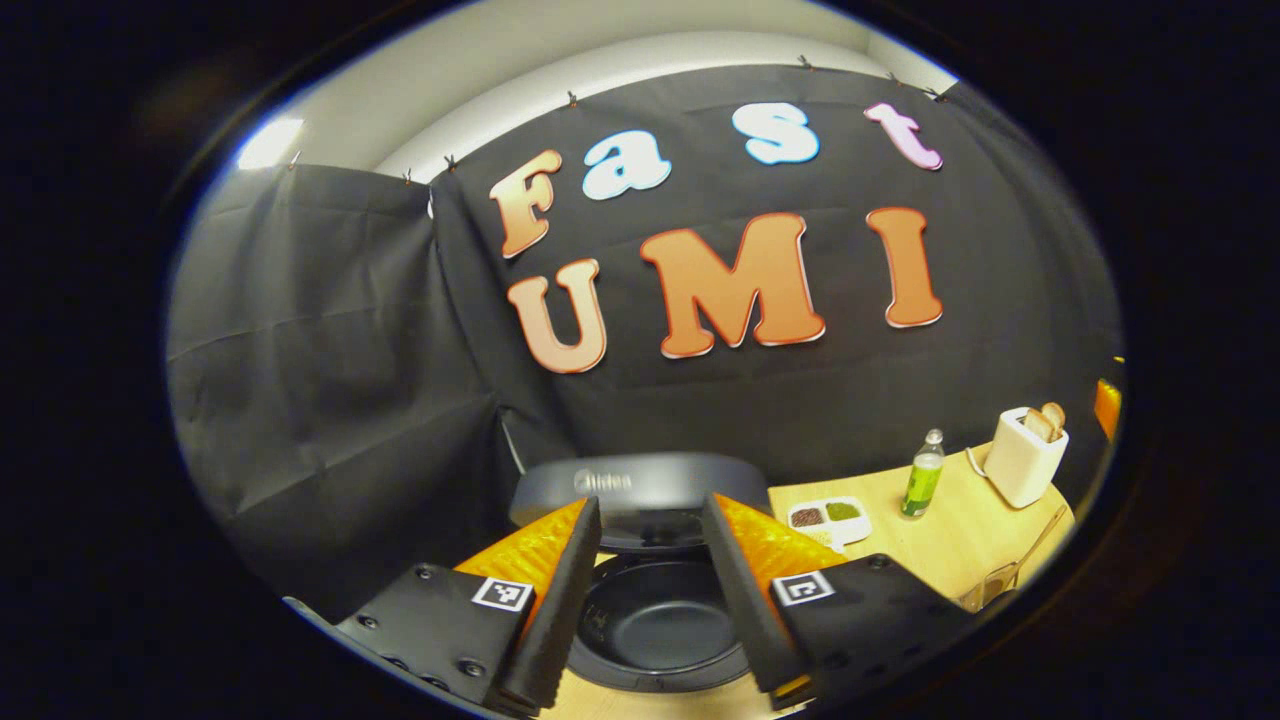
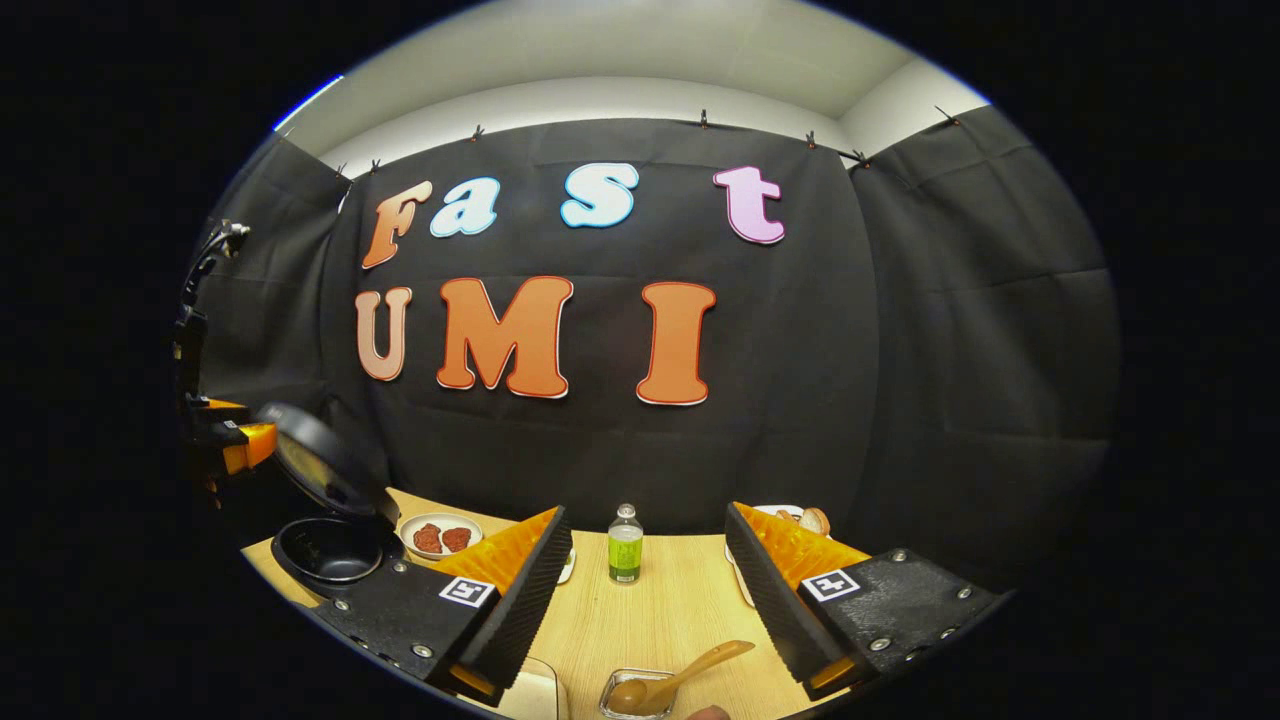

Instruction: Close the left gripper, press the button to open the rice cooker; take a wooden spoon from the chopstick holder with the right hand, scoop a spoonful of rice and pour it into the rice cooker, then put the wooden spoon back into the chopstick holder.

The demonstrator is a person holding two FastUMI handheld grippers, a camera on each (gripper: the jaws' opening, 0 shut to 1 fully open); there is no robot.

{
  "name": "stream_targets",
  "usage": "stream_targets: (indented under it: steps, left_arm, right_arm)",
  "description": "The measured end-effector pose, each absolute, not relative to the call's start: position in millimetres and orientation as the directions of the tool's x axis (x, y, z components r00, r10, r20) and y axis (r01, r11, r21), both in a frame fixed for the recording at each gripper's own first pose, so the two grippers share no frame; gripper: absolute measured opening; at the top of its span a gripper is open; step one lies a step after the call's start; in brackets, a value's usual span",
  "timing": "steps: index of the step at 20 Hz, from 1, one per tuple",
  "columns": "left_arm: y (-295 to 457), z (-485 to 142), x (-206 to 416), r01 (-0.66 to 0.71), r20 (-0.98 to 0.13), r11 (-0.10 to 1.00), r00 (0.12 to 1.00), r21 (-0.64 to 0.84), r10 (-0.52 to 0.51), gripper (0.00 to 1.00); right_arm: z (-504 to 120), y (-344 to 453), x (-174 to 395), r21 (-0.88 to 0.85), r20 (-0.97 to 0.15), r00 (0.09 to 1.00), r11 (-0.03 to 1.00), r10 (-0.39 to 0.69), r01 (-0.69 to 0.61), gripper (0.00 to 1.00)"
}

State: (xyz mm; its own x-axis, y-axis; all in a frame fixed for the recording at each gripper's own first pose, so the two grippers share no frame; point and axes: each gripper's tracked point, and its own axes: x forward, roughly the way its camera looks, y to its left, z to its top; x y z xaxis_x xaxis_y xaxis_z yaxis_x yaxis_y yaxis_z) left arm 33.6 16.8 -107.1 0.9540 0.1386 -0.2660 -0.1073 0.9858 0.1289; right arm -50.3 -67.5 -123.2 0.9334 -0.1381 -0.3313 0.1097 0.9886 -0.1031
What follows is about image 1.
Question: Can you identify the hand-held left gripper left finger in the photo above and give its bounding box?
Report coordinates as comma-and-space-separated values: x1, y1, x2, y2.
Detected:
285, 497, 604, 716

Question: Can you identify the white toaster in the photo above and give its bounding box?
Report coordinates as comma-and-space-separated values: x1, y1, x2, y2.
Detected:
985, 405, 1069, 509

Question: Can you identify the white divided grain dish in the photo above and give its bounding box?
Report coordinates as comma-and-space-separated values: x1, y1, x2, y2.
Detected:
787, 497, 873, 546

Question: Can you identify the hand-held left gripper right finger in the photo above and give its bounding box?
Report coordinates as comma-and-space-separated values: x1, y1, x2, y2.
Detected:
700, 492, 976, 711

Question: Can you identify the wooden spoon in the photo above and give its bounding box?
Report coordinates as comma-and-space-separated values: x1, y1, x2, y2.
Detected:
1008, 505, 1069, 593

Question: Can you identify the green drink bottle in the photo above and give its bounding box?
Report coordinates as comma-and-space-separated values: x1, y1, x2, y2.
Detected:
901, 429, 946, 519

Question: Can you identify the black rice cooker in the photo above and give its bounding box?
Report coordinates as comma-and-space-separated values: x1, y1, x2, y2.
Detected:
508, 452, 776, 696

